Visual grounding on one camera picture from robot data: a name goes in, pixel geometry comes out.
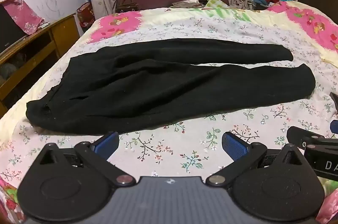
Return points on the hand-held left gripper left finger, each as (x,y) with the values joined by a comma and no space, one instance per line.
(107,143)

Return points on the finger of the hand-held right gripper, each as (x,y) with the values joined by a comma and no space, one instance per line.
(303,135)
(334,99)

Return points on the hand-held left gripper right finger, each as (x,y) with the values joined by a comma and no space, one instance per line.
(235,146)

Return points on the black pants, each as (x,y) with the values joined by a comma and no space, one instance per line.
(158,92)

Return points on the floral patchwork bed sheet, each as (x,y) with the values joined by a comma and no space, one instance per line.
(211,28)

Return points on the wooden cabinet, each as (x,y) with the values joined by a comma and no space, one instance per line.
(63,31)

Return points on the grey clothes pile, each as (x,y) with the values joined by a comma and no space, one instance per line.
(10,68)

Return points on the red bag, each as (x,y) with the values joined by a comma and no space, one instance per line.
(85,15)

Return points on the brown handbag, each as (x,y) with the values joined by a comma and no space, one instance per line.
(126,6)

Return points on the green checked cloth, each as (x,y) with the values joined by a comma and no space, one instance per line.
(215,2)

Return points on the beige patterned cloth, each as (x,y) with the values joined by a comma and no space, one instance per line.
(187,4)

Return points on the black television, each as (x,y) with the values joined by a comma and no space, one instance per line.
(10,28)

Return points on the pink floral cloth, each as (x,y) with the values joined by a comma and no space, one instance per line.
(23,12)

